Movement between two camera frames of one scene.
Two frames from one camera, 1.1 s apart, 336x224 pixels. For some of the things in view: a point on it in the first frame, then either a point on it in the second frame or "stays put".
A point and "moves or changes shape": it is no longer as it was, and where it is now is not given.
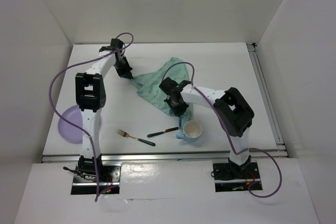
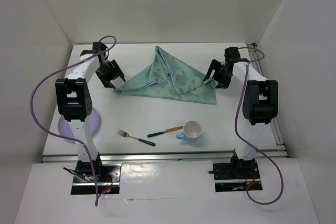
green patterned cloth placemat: [176, 70] moves or changes shape
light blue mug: [192, 130] stays put
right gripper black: [177, 112] → [223, 83]
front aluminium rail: [164, 157] stays put
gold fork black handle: [124, 134] stays put
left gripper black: [125, 72] → [116, 71]
